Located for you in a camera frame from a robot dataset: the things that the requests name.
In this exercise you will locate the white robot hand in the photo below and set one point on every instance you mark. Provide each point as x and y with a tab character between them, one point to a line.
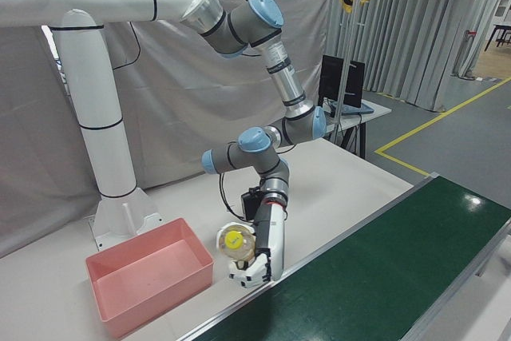
273	237

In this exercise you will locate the orange juice bottle yellow cap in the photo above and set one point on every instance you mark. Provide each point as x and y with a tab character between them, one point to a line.
233	240

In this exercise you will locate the UR5e robot arm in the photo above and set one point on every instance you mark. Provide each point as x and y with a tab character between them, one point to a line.
287	81

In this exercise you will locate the pink plastic basket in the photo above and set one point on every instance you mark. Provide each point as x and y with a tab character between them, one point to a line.
147	273

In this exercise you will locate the green conveyor belt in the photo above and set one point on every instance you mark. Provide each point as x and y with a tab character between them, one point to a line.
343	233
379	277

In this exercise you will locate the blue grey laptop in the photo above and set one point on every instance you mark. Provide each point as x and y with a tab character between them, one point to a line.
355	109

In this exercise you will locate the grey side table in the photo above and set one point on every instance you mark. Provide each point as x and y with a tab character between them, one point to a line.
377	111

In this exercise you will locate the grey backdrop cloth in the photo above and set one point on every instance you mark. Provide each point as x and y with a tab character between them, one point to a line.
179	97

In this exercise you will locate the black monitor on side table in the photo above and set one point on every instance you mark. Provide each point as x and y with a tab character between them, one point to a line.
354	85

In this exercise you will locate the white robot torso stand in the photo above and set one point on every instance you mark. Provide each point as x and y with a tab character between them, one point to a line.
100	117

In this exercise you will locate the grey pleated curtain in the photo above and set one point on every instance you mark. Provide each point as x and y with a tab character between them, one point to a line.
419	37

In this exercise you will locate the black wooden table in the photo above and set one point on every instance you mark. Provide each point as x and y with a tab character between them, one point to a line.
499	33

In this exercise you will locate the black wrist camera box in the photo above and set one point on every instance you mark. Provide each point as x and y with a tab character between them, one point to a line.
251	205

